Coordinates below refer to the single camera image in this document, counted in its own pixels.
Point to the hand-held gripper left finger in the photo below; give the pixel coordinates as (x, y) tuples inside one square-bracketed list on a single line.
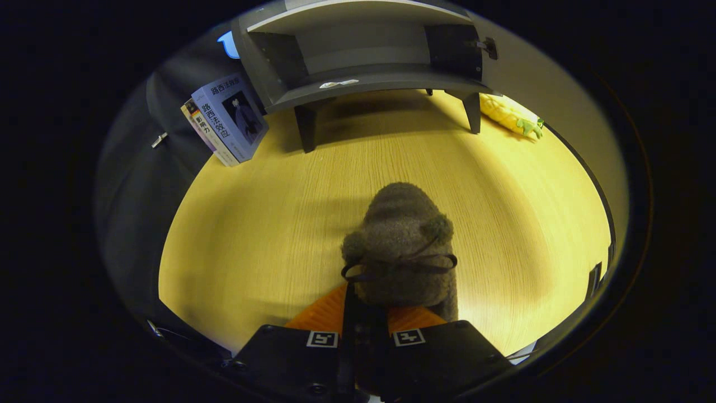
[(347, 347)]

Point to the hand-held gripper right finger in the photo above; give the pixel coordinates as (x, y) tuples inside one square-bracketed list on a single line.
[(447, 358)]

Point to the brown fuzzy shoe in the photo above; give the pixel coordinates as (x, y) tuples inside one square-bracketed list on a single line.
[(400, 224)]

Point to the grey shoe cabinet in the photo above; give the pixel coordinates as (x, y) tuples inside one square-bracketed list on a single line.
[(358, 75)]

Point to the metal door hinge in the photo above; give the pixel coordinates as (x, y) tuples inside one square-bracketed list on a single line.
[(486, 47)]

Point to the yellow plush toy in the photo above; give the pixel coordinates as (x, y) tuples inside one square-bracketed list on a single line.
[(509, 115)]

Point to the black backdrop cloth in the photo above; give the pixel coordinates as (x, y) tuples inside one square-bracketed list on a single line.
[(140, 196)]

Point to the blue book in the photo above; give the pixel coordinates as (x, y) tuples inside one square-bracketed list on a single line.
[(235, 112)]

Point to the silver clip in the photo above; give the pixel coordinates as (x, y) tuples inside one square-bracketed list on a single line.
[(159, 140)]

